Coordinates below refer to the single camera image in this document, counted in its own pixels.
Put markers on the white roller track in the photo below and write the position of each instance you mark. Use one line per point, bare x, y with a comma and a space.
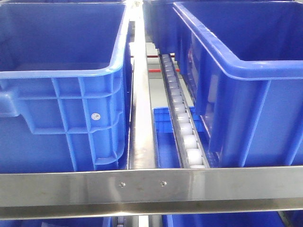
178, 104

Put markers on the steel front shelf beam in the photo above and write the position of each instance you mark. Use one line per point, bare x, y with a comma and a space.
150, 191

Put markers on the steel divider rail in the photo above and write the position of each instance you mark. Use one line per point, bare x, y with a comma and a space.
142, 150

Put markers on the large blue crate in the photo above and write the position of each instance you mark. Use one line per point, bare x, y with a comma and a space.
65, 75
242, 62

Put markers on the large blue crate left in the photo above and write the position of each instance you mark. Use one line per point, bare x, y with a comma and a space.
65, 75

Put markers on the large blue crate right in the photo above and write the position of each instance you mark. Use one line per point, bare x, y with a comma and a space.
242, 62

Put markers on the blue crate below shelf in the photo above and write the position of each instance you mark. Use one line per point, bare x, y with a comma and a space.
166, 141

